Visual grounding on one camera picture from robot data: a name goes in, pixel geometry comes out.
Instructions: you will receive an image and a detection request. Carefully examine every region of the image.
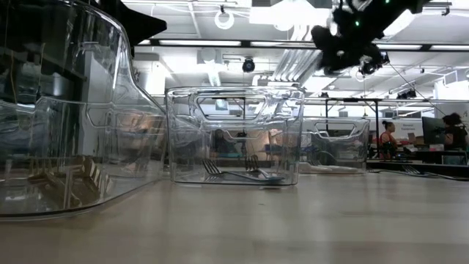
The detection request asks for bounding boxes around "clear plastic bin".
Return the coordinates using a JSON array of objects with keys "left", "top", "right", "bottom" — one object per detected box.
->
[
  {"left": 86, "top": 109, "right": 169, "bottom": 177},
  {"left": 0, "top": 0, "right": 168, "bottom": 221},
  {"left": 300, "top": 117, "right": 371, "bottom": 175},
  {"left": 165, "top": 86, "right": 306, "bottom": 186}
]

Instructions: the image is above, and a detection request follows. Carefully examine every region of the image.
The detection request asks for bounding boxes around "blue-handled fork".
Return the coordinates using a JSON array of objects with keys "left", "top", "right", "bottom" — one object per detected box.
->
[{"left": 402, "top": 164, "right": 469, "bottom": 182}]

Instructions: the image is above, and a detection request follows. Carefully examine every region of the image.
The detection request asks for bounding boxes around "silver fork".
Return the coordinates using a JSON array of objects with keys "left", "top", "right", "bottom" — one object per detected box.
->
[{"left": 244, "top": 154, "right": 274, "bottom": 179}]

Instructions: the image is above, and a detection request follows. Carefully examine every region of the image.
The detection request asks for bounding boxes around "white ceiling light panel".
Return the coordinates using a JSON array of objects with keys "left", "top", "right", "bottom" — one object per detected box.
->
[{"left": 248, "top": 0, "right": 333, "bottom": 30}]

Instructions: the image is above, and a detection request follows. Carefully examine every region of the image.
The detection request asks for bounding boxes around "person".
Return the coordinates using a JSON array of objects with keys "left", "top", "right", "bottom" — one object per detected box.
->
[
  {"left": 441, "top": 112, "right": 469, "bottom": 151},
  {"left": 379, "top": 120, "right": 399, "bottom": 158}
]

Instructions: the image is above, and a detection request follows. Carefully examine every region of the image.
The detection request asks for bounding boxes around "black computer monitor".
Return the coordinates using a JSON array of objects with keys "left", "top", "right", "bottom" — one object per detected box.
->
[{"left": 421, "top": 116, "right": 446, "bottom": 145}]

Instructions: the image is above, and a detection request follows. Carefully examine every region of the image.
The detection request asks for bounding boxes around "dark background desk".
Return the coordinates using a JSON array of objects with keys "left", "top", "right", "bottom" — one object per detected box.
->
[{"left": 369, "top": 148, "right": 469, "bottom": 166}]

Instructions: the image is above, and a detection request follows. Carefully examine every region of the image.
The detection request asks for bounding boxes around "black ceiling camera cluster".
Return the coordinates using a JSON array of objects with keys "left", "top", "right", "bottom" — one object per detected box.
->
[{"left": 358, "top": 54, "right": 391, "bottom": 77}]

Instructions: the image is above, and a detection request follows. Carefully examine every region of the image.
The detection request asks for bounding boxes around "silver ceiling duct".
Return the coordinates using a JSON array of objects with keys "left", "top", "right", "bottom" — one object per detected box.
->
[{"left": 273, "top": 49, "right": 323, "bottom": 84}]

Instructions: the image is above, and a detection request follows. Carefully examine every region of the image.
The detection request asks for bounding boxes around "white hanging ring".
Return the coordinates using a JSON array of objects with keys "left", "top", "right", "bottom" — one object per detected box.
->
[{"left": 214, "top": 10, "right": 235, "bottom": 31}]

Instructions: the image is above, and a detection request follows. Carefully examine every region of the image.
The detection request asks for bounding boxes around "white wall sign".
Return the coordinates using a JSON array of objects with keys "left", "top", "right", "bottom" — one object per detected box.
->
[{"left": 395, "top": 120, "right": 422, "bottom": 141}]

